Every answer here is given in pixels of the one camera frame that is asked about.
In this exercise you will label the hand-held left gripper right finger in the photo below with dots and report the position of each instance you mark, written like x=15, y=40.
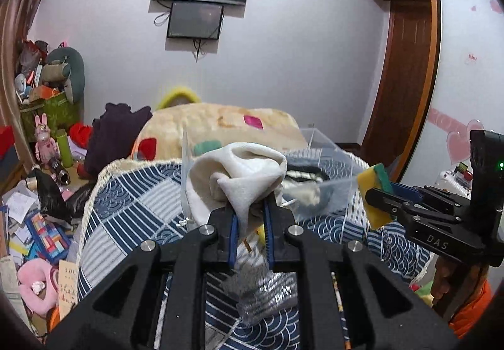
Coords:
x=269, y=240

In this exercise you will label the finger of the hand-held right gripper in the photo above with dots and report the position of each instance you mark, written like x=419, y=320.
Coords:
x=384, y=200
x=405, y=189

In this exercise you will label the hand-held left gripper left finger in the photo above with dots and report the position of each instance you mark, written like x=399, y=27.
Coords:
x=233, y=240

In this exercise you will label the yellow green sponge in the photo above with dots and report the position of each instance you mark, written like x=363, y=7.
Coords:
x=372, y=179

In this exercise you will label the clear plastic box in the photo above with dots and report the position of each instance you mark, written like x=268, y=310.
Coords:
x=334, y=155

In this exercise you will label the white cloth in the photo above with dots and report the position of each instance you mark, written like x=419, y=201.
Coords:
x=244, y=169

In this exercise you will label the person's right forearm orange sleeve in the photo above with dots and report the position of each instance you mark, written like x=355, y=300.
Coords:
x=476, y=314

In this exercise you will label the person's right hand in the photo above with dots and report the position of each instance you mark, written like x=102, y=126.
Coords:
x=443, y=279

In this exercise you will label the grey mesh pouch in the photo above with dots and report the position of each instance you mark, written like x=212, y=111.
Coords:
x=264, y=295

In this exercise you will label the pink heart sticker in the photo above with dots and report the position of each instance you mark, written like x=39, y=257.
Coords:
x=458, y=145

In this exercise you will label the blue patterned cloth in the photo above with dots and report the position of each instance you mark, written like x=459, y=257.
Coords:
x=130, y=208

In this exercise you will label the beige patchwork blanket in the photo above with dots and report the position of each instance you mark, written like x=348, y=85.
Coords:
x=220, y=121

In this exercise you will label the brown wooden wardrobe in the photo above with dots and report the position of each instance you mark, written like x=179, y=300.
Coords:
x=405, y=59

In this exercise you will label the white sliding wardrobe door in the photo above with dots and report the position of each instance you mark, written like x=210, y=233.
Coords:
x=464, y=59

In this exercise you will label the dark purple garment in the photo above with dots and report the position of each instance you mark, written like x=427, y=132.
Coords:
x=114, y=133

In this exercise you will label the red cloth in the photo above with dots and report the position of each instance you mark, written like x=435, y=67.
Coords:
x=80, y=134

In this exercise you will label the black cylinder gadget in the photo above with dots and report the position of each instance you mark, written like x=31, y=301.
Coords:
x=59, y=171

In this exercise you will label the colourful patterned box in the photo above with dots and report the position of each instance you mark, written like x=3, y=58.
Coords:
x=45, y=236

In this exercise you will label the black plastic bag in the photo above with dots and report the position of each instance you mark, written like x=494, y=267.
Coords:
x=49, y=192

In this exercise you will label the green cylinder bottle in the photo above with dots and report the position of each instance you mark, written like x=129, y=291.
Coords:
x=65, y=149

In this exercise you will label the pink plush pillow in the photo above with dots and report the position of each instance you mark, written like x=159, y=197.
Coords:
x=29, y=275

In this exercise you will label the pink rabbit doll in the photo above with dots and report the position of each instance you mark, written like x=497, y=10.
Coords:
x=44, y=141

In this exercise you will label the green storage box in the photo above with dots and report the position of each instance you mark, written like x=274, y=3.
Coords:
x=51, y=114

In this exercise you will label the grey green plush toy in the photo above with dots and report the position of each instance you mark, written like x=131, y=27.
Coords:
x=75, y=74

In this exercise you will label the red box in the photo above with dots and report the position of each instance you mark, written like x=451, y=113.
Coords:
x=6, y=141

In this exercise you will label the small black wall monitor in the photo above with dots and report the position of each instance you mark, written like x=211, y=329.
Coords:
x=195, y=19

